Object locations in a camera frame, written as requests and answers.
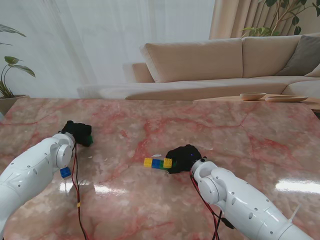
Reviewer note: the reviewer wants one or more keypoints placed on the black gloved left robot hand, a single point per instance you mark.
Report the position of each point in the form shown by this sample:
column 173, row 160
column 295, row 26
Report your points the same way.
column 80, row 132

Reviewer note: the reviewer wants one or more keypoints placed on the green toy brick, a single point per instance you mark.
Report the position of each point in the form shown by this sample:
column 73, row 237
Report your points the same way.
column 174, row 164
column 90, row 140
column 162, row 165

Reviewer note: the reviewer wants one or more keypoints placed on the wooden bowl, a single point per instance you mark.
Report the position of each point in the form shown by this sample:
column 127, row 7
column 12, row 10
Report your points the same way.
column 252, row 96

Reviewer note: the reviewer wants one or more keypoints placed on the white paper scrap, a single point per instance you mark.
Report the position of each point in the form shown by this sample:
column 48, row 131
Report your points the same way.
column 157, row 155

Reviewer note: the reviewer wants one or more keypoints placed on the grey plant pot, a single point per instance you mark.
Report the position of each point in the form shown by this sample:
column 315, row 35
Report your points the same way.
column 10, row 102

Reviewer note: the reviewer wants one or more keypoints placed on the cream sofa cushion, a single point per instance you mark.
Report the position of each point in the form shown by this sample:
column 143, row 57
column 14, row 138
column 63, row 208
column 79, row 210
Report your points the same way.
column 313, row 73

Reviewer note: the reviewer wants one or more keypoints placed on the tall green leafy plant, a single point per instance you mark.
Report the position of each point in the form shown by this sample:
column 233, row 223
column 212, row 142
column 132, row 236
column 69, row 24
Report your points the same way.
column 296, row 20

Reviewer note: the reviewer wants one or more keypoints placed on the yellow toy brick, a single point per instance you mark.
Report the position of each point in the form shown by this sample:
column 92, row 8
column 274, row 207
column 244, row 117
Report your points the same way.
column 148, row 162
column 168, row 162

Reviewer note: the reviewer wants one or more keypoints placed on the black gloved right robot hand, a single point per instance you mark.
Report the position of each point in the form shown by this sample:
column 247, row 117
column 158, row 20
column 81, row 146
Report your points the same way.
column 185, row 157

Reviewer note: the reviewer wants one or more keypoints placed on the broad leaf potted plant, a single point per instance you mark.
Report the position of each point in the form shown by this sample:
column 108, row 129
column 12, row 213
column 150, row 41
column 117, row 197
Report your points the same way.
column 25, row 70

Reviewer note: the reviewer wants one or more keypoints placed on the wooden tray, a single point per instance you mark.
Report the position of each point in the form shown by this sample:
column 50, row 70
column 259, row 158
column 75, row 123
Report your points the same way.
column 285, row 98

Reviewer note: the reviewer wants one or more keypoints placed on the grey sofa cushion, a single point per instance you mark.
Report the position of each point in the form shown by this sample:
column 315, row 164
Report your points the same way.
column 302, row 55

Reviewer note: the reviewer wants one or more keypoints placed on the white sheer curtain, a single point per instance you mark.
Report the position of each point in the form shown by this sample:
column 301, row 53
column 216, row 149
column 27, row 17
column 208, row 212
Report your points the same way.
column 100, row 37

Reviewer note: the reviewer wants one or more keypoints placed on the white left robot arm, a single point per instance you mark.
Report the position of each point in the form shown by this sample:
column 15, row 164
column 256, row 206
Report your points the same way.
column 30, row 170

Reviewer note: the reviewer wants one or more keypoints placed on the beige curtain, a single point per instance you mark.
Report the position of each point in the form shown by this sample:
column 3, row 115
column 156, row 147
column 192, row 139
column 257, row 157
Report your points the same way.
column 235, row 20

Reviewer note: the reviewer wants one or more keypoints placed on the beige sofa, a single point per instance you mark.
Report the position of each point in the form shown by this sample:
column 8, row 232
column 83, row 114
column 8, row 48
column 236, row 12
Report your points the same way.
column 195, row 60

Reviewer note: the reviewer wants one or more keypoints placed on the blue toy brick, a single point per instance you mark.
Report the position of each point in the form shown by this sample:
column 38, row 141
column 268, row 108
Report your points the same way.
column 65, row 172
column 156, row 163

